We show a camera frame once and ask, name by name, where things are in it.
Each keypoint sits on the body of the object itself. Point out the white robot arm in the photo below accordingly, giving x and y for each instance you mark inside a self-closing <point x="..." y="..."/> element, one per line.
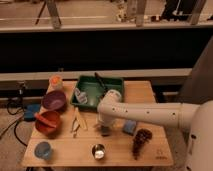
<point x="197" y="119"/>

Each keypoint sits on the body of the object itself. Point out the clear plastic packet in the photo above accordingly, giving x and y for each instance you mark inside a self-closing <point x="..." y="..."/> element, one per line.
<point x="80" y="96"/>

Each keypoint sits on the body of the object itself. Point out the small metal cup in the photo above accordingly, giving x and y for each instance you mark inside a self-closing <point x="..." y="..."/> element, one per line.
<point x="98" y="151"/>

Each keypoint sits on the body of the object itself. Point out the purple bowl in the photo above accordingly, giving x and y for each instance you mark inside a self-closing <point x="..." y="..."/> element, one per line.
<point x="54" y="100"/>

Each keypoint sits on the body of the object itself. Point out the grey rectangular eraser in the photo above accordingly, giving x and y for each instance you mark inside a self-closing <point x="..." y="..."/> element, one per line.
<point x="105" y="132"/>

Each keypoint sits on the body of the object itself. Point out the green plastic tray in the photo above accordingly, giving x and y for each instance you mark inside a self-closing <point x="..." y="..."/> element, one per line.
<point x="91" y="87"/>

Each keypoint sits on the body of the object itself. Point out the blue plastic cup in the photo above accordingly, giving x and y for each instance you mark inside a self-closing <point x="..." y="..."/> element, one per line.
<point x="43" y="150"/>

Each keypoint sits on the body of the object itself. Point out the blue power strip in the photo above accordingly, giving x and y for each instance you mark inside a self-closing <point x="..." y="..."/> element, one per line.
<point x="30" y="111"/>

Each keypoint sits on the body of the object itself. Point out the red bowl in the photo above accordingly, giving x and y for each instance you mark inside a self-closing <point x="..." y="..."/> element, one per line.
<point x="47" y="122"/>

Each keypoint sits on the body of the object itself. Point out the wooden folding table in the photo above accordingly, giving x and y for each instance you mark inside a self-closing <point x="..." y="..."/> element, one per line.
<point x="77" y="152"/>

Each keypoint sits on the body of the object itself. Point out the wooden tongs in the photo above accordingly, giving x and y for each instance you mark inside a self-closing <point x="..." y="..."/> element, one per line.
<point x="78" y="121"/>

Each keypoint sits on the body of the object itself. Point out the black metal ladle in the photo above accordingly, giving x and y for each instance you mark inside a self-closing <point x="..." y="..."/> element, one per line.
<point x="102" y="85"/>

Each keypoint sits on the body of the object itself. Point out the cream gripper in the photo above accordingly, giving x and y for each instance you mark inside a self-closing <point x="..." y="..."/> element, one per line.
<point x="104" y="121"/>

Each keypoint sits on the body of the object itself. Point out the blue sponge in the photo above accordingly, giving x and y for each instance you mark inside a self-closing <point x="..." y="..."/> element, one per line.
<point x="129" y="127"/>

